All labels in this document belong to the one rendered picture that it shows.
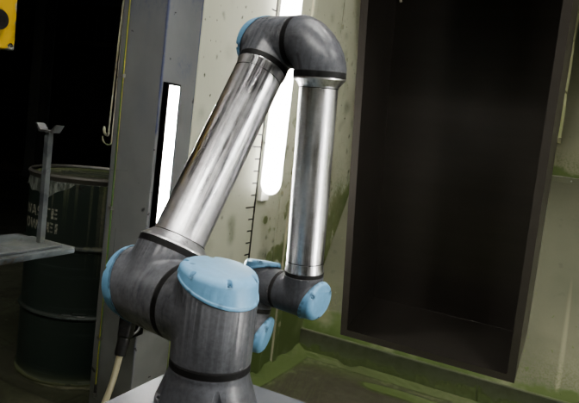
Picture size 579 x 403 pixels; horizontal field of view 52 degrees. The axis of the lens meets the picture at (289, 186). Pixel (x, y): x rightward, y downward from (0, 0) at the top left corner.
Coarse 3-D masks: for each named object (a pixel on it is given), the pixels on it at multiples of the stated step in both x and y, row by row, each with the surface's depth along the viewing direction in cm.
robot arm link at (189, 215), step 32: (256, 32) 133; (256, 64) 129; (288, 64) 131; (224, 96) 128; (256, 96) 128; (224, 128) 125; (256, 128) 129; (192, 160) 124; (224, 160) 124; (192, 192) 121; (224, 192) 124; (160, 224) 120; (192, 224) 119; (128, 256) 119; (160, 256) 115; (192, 256) 117; (128, 288) 114; (128, 320) 118
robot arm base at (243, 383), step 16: (176, 368) 105; (160, 384) 109; (176, 384) 105; (192, 384) 103; (208, 384) 103; (224, 384) 104; (240, 384) 106; (160, 400) 106; (176, 400) 103; (192, 400) 103; (208, 400) 103; (224, 400) 103; (240, 400) 106; (256, 400) 111
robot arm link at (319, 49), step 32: (288, 32) 127; (320, 32) 126; (320, 64) 124; (320, 96) 126; (320, 128) 127; (320, 160) 128; (320, 192) 130; (320, 224) 131; (288, 256) 134; (320, 256) 133; (288, 288) 134; (320, 288) 132
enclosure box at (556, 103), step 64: (384, 0) 204; (448, 0) 206; (512, 0) 197; (576, 0) 175; (384, 64) 214; (448, 64) 211; (512, 64) 202; (384, 128) 226; (448, 128) 217; (512, 128) 207; (384, 192) 234; (448, 192) 222; (512, 192) 212; (384, 256) 240; (448, 256) 228; (512, 256) 217; (384, 320) 228; (448, 320) 229; (512, 320) 222
